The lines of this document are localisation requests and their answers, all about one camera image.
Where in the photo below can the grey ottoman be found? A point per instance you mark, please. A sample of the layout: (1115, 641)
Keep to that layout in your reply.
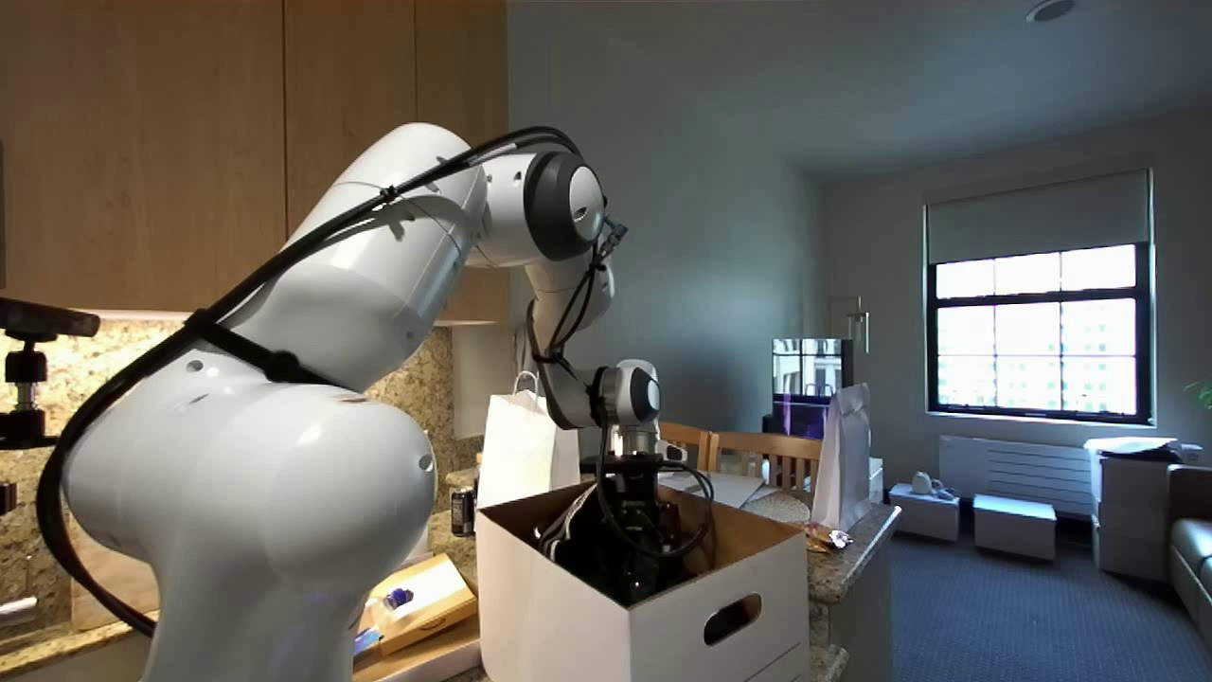
(1021, 527)
(924, 513)

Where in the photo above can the white radiator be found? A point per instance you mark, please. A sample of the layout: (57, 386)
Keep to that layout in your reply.
(1013, 468)

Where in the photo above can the white cardboard box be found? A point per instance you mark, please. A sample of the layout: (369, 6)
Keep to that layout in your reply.
(740, 614)

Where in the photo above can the dark striped clothing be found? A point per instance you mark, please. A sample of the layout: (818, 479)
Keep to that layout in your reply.
(629, 552)

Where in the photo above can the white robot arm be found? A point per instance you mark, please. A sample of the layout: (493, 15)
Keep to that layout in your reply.
(244, 455)

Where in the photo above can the clear plastic bag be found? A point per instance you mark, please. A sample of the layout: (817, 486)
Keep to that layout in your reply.
(845, 461)

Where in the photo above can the wooden chair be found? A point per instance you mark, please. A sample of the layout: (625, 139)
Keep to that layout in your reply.
(772, 455)

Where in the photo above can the yellow book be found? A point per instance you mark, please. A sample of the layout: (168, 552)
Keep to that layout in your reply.
(415, 602)

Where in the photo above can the window with black frame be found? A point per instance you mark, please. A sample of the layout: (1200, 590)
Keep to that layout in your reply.
(1058, 333)

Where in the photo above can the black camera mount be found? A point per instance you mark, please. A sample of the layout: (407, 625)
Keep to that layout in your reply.
(24, 369)

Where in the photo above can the white roller blind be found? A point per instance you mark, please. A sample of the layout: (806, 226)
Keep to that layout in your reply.
(1102, 210)

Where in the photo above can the wooden wall cabinets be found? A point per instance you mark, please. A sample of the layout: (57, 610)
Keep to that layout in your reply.
(160, 149)

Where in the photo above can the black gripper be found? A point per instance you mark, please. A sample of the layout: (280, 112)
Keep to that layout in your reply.
(629, 492)

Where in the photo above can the white paper bag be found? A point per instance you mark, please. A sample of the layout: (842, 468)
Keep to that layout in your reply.
(525, 447)

